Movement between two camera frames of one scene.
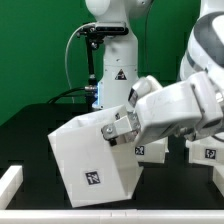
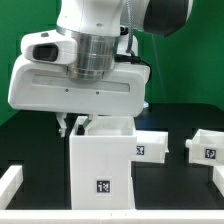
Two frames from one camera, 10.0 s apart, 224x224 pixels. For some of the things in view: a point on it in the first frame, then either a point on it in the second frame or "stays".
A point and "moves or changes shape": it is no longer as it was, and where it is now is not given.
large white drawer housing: [94, 171] moves or changes shape
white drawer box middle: [154, 152] stays
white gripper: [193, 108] to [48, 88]
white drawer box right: [206, 150] stays
